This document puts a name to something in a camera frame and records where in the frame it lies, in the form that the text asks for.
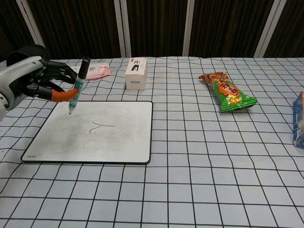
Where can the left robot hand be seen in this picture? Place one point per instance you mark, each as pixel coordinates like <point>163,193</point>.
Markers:
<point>21,73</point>

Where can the green white whiteboard marker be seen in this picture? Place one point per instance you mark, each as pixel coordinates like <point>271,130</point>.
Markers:
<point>77,90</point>

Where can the white rimmed whiteboard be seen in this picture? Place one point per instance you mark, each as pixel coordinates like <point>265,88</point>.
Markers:
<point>99,137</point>

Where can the black rubber slipper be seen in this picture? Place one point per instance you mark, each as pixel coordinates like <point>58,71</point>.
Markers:
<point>28,51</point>

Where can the pink wet wipes pack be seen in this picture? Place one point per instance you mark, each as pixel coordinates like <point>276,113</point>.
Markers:
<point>98,71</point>

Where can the small white product box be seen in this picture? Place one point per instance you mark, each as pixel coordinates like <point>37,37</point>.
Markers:
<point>136,74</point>

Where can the white grid tablecloth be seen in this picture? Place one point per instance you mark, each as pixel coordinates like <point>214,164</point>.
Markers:
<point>190,166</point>

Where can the green orange snack bag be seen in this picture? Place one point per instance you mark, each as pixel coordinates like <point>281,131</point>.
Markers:
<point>229,92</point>

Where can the blue printed package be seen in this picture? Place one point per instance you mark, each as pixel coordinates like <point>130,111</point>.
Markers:
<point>299,123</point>

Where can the white frame post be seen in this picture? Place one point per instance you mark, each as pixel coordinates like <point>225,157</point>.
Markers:
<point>189,27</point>
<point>267,28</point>
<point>29,21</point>
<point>122,27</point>

